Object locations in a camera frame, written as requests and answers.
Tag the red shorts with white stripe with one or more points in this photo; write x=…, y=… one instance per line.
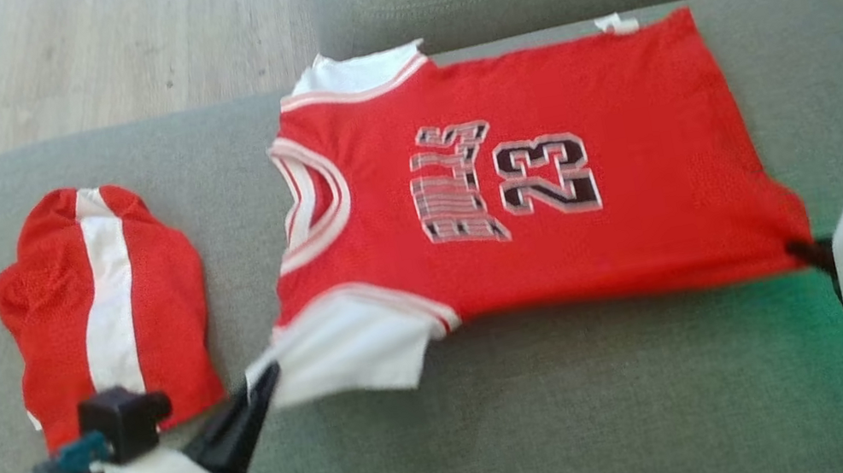
x=164, y=299

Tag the red number 23 basketball jersey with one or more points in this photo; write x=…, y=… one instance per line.
x=631, y=147

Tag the large grey sofa seat cushion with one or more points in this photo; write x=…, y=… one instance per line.
x=508, y=429

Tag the teal left camera connector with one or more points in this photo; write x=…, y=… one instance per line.
x=74, y=455

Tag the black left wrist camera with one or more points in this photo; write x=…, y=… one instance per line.
x=120, y=420

